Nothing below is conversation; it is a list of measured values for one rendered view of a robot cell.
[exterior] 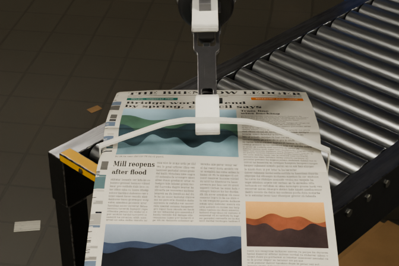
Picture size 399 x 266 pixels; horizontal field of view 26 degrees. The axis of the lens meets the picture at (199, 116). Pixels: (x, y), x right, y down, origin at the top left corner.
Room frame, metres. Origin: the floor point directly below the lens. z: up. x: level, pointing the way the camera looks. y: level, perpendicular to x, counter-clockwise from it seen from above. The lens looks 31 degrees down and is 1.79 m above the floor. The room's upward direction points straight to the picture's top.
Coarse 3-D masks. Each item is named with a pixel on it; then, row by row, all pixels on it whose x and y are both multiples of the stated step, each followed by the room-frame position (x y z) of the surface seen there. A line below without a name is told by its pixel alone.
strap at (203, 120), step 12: (168, 120) 0.91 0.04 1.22; (180, 120) 0.91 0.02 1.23; (192, 120) 0.90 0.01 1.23; (204, 120) 0.90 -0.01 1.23; (216, 120) 0.90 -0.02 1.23; (228, 120) 0.90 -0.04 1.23; (240, 120) 0.91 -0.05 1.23; (252, 120) 0.91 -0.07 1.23; (132, 132) 0.91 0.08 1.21; (144, 132) 0.90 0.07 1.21; (288, 132) 0.91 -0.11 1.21; (108, 144) 0.90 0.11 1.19; (312, 144) 0.90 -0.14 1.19
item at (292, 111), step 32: (128, 96) 1.09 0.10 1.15; (160, 96) 1.09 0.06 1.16; (192, 96) 1.09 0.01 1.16; (224, 96) 1.09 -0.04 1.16; (256, 96) 1.09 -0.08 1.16; (288, 96) 1.09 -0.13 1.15; (160, 128) 0.95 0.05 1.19; (192, 128) 0.96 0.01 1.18; (224, 128) 0.96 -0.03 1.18; (256, 128) 0.96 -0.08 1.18; (288, 128) 0.96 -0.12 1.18
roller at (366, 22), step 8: (352, 16) 2.14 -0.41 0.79; (360, 16) 2.13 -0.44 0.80; (368, 16) 2.13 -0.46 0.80; (360, 24) 2.11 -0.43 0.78; (368, 24) 2.10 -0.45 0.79; (376, 24) 2.09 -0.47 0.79; (384, 24) 2.08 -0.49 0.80; (392, 24) 2.08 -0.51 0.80; (384, 32) 2.06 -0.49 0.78; (392, 32) 2.05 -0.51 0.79
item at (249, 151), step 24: (120, 144) 0.92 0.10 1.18; (144, 144) 0.91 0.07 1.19; (168, 144) 0.91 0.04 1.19; (192, 144) 0.92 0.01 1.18; (216, 144) 0.92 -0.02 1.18; (240, 144) 0.92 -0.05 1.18; (264, 144) 0.92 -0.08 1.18; (288, 144) 0.92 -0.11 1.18; (168, 168) 0.86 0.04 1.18; (192, 168) 0.87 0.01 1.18; (216, 168) 0.87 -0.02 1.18; (240, 168) 0.87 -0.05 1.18; (264, 168) 0.87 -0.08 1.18; (288, 168) 0.87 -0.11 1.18; (312, 168) 0.87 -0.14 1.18
